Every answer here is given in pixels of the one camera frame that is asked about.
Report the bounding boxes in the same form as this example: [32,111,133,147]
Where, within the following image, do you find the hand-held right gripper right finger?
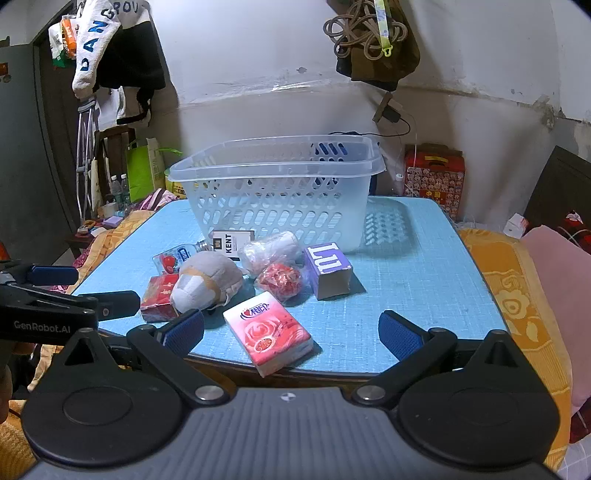
[350,310,536,409]

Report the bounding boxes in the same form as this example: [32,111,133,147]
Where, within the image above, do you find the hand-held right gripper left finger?
[44,309,232,408]

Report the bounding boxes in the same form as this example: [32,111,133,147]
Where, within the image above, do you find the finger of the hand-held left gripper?
[69,290,141,320]
[25,264,80,287]

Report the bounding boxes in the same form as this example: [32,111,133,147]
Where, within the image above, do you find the small red box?
[139,273,182,323]

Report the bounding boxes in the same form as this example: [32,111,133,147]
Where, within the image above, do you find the grey plush toy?
[170,253,245,315]

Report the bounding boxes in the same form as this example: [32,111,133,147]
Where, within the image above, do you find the clear bottle with strawberry label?
[152,239,215,278]

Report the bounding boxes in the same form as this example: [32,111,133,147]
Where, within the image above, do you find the pink tissue pack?
[223,292,315,378]

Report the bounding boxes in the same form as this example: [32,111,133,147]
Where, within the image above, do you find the black and white cigarette box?
[211,229,256,261]

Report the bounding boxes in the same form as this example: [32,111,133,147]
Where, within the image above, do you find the purple and white box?
[302,242,354,301]

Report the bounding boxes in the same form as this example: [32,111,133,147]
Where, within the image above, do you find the red item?
[254,262,305,303]

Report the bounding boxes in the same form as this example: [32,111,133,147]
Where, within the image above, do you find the white roll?
[240,231,301,278]

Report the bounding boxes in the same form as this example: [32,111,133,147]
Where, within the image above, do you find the white plastic basket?
[167,135,386,254]

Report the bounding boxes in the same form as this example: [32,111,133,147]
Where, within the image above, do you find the floral blanket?
[25,188,180,393]

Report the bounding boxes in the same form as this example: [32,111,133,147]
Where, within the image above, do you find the grey door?
[0,44,79,265]

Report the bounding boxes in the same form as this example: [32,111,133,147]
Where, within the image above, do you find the yellow patterned blanket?
[457,227,574,474]

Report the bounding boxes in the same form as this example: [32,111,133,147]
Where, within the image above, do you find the green paper bag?
[126,137,167,204]

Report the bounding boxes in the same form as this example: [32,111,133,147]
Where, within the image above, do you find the metal crutch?
[74,97,99,223]

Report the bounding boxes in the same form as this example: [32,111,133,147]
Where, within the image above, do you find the wooden chair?
[95,126,138,206]

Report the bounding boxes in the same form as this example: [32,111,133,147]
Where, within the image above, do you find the small white box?
[503,213,530,239]

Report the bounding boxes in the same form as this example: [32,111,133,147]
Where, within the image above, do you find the red gift box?
[404,143,466,221]

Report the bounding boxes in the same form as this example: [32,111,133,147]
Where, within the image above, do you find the pink pillow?
[522,225,591,418]

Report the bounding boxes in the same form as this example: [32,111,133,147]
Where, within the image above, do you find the white hanging garment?
[95,88,153,134]

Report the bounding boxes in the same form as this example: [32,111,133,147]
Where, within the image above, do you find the blue plastic basket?
[313,134,370,163]

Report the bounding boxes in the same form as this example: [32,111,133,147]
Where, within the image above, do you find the red patterned cloth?
[555,210,591,256]

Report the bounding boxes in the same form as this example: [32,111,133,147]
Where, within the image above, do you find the dark wooden headboard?
[522,145,591,241]

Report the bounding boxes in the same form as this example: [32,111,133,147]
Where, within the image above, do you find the hanging clothes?
[71,0,148,100]

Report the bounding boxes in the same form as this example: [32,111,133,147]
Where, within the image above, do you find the black hanging garment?
[95,18,167,92]

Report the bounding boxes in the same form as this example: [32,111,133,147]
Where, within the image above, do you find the hanging plastic bag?
[48,14,83,70]

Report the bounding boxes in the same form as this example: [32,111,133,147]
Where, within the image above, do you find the dark hanging bag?
[335,0,422,92]

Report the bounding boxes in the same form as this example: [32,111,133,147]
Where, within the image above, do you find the black charger with cable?
[329,105,413,138]

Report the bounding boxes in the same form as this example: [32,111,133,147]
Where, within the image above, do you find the yellow-green strap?
[372,0,396,57]

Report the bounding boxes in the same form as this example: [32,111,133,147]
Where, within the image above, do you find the coiled brown rope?
[323,0,409,61]

